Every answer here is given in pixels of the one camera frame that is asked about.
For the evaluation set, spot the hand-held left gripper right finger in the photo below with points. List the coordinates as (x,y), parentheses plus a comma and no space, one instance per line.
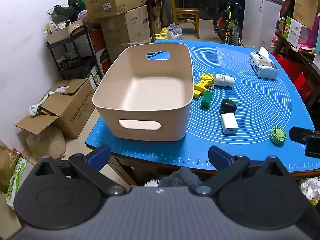
(220,156)

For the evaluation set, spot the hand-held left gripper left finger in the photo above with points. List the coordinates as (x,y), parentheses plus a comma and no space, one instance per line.
(100,155)

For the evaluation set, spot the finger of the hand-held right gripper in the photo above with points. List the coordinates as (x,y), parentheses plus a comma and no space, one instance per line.
(298,135)
(313,146)

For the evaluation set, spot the green round tin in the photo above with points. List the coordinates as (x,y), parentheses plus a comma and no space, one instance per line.
(278,135)

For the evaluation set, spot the white charger plug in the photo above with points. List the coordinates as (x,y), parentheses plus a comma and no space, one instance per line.
(228,123)

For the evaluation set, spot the black oval case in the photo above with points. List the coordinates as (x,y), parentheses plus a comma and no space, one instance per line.
(228,105)

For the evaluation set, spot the small green bottle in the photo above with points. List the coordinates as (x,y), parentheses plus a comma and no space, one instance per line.
(206,100)

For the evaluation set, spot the beige plastic storage bin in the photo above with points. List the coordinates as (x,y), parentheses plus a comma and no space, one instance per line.
(150,122)

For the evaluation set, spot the yellow plastic toy tool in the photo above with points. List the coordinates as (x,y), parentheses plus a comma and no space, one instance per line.
(203,83)

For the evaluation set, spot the white pill bottle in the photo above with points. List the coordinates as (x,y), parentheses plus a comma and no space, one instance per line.
(223,80)

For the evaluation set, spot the grey fluffy cloth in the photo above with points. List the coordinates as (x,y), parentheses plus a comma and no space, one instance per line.
(182,175)

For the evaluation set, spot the crumpled white paper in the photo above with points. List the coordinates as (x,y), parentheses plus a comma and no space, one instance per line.
(311,188)

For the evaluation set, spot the blue silicone baking mat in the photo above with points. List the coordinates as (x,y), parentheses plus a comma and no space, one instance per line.
(262,105)

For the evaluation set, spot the torn cardboard box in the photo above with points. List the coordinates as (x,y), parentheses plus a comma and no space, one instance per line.
(72,107)

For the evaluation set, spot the red gift bag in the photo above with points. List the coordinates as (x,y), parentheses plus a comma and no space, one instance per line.
(287,67)

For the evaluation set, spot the patterned tissue box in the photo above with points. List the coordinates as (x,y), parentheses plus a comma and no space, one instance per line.
(262,67)

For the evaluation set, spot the green printed box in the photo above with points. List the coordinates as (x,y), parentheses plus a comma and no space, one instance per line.
(17,177)

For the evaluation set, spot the red and white box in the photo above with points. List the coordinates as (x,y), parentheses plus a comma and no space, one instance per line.
(102,55)

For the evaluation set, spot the green and white carton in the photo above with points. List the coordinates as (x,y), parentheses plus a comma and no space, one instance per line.
(293,31)

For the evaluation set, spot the black utility cart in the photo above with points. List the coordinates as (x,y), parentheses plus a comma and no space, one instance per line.
(75,52)

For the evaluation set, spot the black and green bicycle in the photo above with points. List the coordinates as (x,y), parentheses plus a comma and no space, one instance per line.
(232,30)

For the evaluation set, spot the small cardboard box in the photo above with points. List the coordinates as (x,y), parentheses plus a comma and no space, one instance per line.
(62,32)

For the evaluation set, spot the large stacked cardboard box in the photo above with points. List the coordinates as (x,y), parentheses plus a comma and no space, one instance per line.
(127,26)

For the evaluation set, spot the clear plastic bag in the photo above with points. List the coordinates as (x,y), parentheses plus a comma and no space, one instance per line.
(175,32)

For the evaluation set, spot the tall flat cardboard box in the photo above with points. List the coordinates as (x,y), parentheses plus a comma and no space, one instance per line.
(306,2)

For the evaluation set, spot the yellow plastic jug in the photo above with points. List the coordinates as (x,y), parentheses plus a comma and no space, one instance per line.
(162,34)

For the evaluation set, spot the wooden chair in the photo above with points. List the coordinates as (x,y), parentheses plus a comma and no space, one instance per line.
(187,13)

